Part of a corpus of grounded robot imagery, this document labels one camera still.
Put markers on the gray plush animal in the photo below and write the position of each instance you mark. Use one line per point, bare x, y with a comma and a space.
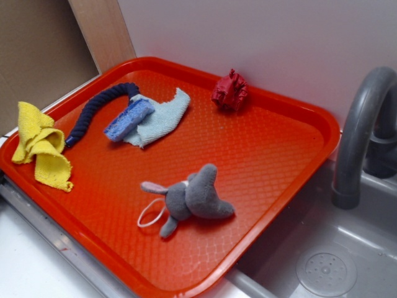
195, 196

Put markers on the orange plastic tray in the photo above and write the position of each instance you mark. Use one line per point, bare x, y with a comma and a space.
264, 154

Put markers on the light blue cloth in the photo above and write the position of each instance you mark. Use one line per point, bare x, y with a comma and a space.
162, 121

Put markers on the crumpled red ball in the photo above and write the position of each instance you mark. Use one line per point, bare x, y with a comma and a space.
230, 91

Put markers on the blue sponge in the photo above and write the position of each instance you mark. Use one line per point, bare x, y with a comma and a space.
128, 120

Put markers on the gray plastic sink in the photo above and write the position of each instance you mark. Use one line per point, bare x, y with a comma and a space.
314, 249

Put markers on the yellow cloth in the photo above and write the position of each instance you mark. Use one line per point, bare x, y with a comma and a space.
41, 143

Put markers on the wooden board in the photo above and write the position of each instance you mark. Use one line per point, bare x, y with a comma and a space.
105, 32

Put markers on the gray plastic faucet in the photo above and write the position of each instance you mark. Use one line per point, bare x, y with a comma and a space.
368, 142

